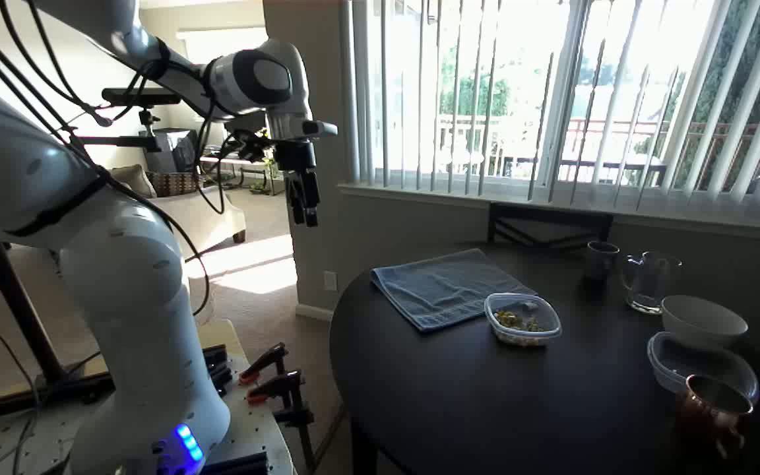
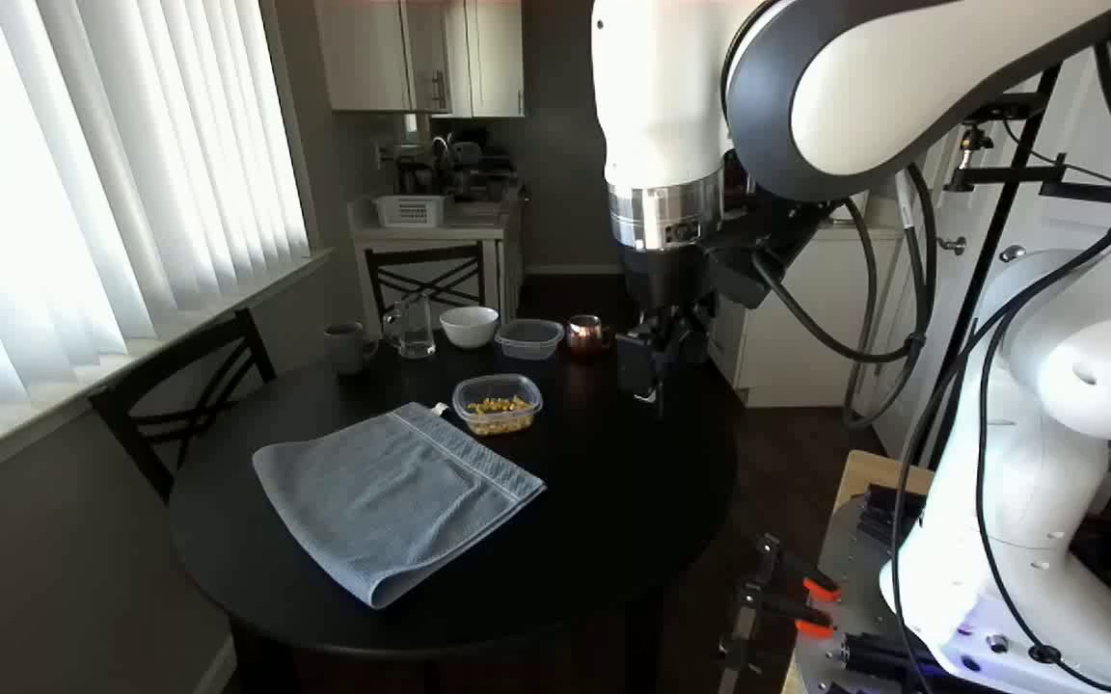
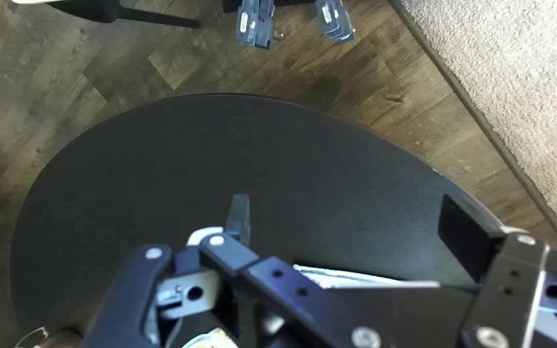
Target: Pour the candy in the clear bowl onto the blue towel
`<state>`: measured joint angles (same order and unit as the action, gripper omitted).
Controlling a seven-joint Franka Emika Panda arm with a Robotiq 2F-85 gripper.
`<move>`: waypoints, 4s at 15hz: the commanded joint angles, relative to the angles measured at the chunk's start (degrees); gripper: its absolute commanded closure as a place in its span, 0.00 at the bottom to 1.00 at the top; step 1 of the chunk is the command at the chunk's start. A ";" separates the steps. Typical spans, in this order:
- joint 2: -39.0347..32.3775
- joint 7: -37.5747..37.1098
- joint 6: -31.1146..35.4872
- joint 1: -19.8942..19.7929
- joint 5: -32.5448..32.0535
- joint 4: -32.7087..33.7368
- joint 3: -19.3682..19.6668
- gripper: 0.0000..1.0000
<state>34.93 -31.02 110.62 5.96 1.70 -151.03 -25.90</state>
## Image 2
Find wooden mounting board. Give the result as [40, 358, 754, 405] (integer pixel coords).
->
[781, 449, 944, 694]

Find dark coffee machine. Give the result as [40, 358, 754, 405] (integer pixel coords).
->
[385, 126, 520, 209]

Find clear plastic bowl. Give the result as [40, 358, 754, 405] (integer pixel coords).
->
[446, 369, 549, 439]

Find black slanted metal rod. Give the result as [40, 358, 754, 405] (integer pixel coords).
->
[896, 63, 1065, 517]

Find copper cup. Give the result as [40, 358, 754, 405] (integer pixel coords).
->
[565, 309, 610, 358]

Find black clamp with orange tip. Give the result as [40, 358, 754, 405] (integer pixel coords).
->
[745, 531, 846, 608]
[739, 597, 842, 647]

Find black looping cable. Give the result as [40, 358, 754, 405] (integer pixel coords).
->
[759, 164, 944, 369]

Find white plastic tub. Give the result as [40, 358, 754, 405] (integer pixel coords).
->
[370, 189, 453, 233]

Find gray mug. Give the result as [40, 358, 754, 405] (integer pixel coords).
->
[320, 315, 383, 378]

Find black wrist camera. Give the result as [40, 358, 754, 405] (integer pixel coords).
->
[707, 189, 835, 314]

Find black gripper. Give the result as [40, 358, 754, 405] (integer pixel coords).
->
[612, 245, 718, 405]

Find white vertical blinds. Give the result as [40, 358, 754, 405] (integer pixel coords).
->
[0, 0, 318, 427]

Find white ceramic bowl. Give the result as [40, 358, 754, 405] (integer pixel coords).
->
[435, 305, 507, 352]

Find empty clear plastic container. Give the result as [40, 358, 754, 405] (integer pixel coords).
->
[493, 315, 566, 368]

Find yellow candy pile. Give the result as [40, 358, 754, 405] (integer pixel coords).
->
[459, 395, 535, 437]

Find blue towel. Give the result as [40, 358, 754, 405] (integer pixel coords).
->
[248, 397, 550, 612]

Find white wall cabinets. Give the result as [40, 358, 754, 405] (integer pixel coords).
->
[314, 0, 529, 122]

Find white counter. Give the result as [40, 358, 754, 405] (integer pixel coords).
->
[349, 197, 520, 325]

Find clear drinking glass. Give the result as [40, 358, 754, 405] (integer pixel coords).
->
[385, 289, 441, 361]

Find black cable along arm base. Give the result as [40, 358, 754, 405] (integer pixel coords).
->
[881, 165, 1111, 694]

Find white low cabinet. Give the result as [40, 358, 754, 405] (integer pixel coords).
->
[730, 218, 925, 417]

